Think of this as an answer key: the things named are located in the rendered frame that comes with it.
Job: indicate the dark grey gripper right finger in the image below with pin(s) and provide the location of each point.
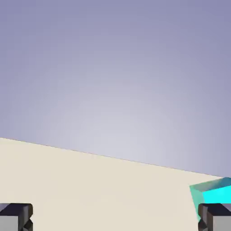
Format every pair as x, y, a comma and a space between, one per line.
214, 216

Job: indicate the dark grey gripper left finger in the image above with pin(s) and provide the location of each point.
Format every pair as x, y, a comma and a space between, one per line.
16, 216

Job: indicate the large cyan box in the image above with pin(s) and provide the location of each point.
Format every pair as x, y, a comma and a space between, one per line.
216, 195

